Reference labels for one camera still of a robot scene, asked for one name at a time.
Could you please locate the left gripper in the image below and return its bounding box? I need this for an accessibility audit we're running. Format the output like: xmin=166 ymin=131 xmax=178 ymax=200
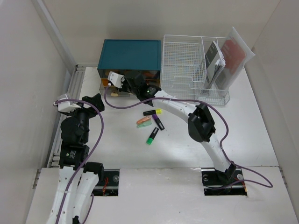
xmin=66 ymin=93 xmax=104 ymax=142

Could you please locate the black spiral notebook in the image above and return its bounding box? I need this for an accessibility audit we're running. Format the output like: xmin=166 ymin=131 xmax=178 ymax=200
xmin=203 ymin=41 xmax=226 ymax=91

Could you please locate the red booklet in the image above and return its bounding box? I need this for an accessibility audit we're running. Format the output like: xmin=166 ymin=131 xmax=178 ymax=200
xmin=215 ymin=27 xmax=255 ymax=91

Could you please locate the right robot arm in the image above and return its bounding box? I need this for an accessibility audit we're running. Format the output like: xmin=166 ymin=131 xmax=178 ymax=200
xmin=113 ymin=71 xmax=236 ymax=184

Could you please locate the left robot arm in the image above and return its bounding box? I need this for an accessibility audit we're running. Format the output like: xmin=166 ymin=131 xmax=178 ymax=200
xmin=46 ymin=94 xmax=105 ymax=224

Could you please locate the teal drawer organizer box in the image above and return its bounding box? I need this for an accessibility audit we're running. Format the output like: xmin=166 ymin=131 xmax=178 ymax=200
xmin=97 ymin=39 xmax=162 ymax=96

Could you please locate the yellow cap black highlighter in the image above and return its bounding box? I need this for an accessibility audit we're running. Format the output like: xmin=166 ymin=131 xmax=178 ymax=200
xmin=143 ymin=109 xmax=162 ymax=116

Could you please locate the orange pastel highlighter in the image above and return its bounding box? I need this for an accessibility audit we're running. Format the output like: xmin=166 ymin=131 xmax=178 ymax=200
xmin=136 ymin=116 xmax=151 ymax=125

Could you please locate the mint pastel highlighter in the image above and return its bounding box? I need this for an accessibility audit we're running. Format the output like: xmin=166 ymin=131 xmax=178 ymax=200
xmin=136 ymin=120 xmax=152 ymax=128

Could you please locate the purple cap black highlighter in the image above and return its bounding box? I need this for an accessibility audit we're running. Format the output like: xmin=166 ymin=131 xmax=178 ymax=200
xmin=152 ymin=114 xmax=165 ymax=130

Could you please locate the green cap black highlighter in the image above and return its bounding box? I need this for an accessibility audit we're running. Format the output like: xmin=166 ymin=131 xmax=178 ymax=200
xmin=146 ymin=127 xmax=159 ymax=145

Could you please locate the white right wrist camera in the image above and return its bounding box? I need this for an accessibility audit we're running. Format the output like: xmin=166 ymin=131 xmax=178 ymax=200
xmin=107 ymin=71 xmax=125 ymax=89

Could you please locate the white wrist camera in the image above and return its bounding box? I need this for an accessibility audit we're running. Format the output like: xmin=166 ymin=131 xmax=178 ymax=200
xmin=53 ymin=93 xmax=82 ymax=113
xmin=107 ymin=71 xmax=125 ymax=89

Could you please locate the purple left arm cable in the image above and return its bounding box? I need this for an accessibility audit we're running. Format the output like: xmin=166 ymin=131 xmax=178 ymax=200
xmin=52 ymin=99 xmax=105 ymax=224

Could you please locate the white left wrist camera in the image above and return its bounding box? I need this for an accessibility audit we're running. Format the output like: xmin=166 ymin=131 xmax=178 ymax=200
xmin=53 ymin=93 xmax=82 ymax=113

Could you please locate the aluminium rail frame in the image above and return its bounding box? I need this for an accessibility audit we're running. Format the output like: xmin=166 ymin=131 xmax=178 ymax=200
xmin=45 ymin=65 xmax=85 ymax=168

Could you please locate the white wire file rack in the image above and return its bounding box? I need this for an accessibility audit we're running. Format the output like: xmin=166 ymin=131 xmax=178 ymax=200
xmin=160 ymin=35 xmax=230 ymax=106

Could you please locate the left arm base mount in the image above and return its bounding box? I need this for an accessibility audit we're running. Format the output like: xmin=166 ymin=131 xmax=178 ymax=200
xmin=92 ymin=169 xmax=120 ymax=196

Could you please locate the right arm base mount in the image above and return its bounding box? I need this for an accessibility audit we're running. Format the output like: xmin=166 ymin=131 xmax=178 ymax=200
xmin=201 ymin=168 xmax=247 ymax=196

